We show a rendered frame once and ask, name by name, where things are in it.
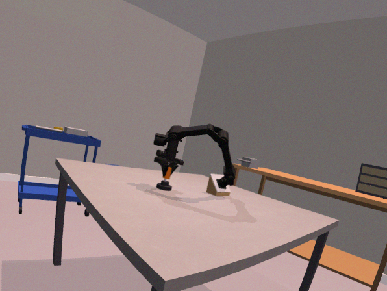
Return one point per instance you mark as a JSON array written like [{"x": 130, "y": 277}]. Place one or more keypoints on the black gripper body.
[{"x": 169, "y": 157}]

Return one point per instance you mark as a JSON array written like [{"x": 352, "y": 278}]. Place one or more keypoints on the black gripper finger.
[
  {"x": 164, "y": 168},
  {"x": 173, "y": 167}
]

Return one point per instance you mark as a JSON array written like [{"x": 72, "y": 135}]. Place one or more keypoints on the orange ribbed knob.
[{"x": 168, "y": 173}]

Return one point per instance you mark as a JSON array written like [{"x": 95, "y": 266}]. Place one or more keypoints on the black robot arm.
[{"x": 177, "y": 132}]

